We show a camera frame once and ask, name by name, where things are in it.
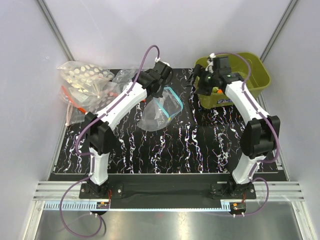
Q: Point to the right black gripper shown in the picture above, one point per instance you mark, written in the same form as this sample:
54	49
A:
199	70

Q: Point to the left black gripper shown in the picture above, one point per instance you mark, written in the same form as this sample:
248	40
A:
159	94

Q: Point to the clear blue-zipper bag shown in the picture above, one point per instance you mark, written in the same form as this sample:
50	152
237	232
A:
159	112

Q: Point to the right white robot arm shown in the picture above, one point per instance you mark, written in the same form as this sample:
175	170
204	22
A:
261	134

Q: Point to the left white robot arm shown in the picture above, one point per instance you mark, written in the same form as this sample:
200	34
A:
97	140

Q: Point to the bag of white discs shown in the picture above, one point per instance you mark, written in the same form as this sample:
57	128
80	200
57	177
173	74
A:
86	77

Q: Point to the clear orange-zipper bag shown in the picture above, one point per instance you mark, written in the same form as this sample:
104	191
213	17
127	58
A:
113	88

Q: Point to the clear red-zipper bag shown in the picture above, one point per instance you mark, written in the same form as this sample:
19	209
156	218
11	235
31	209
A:
75	97

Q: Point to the olive green plastic bin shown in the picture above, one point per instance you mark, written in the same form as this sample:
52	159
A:
246	65

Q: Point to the black marble pattern mat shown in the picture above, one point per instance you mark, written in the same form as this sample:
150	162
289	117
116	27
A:
197	140

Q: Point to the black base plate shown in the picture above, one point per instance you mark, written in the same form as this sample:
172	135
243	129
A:
165	191

